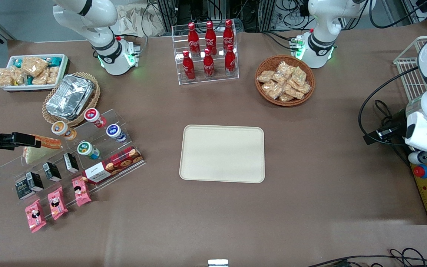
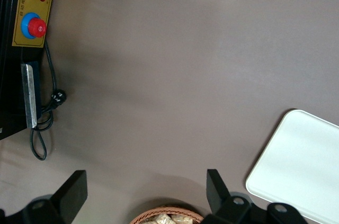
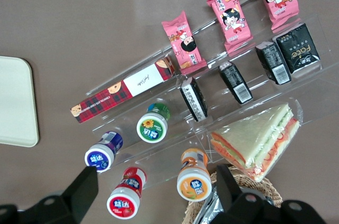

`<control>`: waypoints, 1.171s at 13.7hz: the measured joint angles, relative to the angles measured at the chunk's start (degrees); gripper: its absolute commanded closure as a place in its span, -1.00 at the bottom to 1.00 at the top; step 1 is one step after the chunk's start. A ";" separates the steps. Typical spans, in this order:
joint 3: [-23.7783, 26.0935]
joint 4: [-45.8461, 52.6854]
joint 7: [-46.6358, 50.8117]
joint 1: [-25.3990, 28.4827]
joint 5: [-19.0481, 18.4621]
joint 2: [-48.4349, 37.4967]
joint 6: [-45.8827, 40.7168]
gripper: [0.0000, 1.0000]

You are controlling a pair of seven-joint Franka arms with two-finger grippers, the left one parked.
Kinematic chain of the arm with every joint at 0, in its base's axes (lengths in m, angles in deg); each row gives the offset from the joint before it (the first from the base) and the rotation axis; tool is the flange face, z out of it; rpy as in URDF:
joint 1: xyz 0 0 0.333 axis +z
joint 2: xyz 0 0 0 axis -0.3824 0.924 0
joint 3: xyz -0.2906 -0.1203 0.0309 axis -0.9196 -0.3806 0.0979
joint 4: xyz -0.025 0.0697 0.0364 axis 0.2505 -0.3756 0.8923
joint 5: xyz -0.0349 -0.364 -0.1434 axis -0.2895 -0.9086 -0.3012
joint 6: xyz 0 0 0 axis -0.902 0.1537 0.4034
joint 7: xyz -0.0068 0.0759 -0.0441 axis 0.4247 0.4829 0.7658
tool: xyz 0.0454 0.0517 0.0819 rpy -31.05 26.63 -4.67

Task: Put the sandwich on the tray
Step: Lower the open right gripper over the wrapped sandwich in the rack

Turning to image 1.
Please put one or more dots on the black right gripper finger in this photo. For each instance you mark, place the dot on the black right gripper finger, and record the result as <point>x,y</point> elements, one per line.
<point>26,139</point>
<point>7,146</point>

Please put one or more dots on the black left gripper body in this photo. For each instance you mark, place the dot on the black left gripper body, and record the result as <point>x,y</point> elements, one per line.
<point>397,121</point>

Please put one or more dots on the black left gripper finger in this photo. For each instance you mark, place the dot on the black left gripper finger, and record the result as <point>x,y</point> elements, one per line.
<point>372,139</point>
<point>388,131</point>

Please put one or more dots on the triangle sandwich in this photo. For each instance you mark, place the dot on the triangle sandwich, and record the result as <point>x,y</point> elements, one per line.
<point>45,146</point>

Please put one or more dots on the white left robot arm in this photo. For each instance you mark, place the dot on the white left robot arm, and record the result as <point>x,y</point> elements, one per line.
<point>323,44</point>

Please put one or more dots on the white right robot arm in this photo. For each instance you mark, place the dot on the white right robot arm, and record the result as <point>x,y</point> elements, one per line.
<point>104,52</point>

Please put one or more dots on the beige rectangular tray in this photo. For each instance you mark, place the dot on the beige rectangular tray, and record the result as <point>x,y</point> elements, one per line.
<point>221,154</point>

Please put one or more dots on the orange lid yogurt cup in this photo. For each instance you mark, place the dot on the orange lid yogurt cup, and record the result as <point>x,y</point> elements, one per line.
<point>61,129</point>

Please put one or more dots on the small black drink carton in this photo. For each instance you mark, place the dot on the small black drink carton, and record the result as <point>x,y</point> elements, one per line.
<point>35,181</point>
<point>22,190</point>
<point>71,162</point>
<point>52,171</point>

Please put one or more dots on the white rectangular snack bin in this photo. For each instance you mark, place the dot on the white rectangular snack bin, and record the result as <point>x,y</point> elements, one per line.
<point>35,88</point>

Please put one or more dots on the green lid yogurt cup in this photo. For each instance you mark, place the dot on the green lid yogurt cup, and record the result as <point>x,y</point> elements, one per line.
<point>86,148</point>

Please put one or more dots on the silver foil container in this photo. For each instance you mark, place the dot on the silver foil container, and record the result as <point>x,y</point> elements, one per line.
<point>69,96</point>

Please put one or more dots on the puffed grain snack pack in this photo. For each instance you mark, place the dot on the puffed grain snack pack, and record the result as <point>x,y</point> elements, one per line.
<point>33,66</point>
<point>41,78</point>
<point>20,76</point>
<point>53,75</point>
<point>5,77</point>

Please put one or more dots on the oval light wicker basket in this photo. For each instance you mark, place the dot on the oval light wicker basket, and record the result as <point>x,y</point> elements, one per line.
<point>87,107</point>

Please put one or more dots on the pink snack packet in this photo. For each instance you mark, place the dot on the pink snack packet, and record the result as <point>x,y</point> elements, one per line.
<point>81,191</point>
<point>57,203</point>
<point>35,216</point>

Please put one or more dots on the red lid yogurt cup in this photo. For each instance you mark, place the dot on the red lid yogurt cup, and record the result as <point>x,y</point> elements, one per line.
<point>94,115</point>

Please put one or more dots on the teal snack packet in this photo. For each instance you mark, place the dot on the teal snack packet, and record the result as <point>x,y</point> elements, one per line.
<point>17,63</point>
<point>55,61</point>

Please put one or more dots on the blue lid yogurt cup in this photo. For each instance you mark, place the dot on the blue lid yogurt cup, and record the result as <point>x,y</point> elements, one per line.
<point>114,131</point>

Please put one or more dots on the clear-wrapped rice cracker pack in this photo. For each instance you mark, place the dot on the clear-wrapped rice cracker pack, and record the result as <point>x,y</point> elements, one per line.
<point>294,92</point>
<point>285,98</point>
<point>265,76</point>
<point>272,89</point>
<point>298,76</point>
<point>284,68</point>

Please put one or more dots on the red plaid cookie box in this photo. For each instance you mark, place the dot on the red plaid cookie box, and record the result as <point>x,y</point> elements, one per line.
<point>117,163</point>

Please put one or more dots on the clear acrylic stepped stand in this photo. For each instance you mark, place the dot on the clear acrylic stepped stand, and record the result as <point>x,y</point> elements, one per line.
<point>124,122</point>

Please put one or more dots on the round brown wicker basket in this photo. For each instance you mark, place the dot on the round brown wicker basket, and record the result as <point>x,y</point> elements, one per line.
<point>263,94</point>

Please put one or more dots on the clear acrylic bottle rack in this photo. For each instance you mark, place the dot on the clear acrylic bottle rack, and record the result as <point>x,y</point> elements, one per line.
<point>232,79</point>

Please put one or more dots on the red cola bottle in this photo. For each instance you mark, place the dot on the red cola bottle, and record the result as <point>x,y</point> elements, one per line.
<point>210,37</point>
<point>230,63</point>
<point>228,35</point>
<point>193,39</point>
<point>208,66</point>
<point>188,68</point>

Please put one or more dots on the crumpled beige cloth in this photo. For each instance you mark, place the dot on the crumpled beige cloth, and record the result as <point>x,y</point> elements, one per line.
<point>139,20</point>

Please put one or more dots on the aluminium frame rack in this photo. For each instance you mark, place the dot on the aluminium frame rack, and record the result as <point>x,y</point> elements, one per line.
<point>269,11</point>

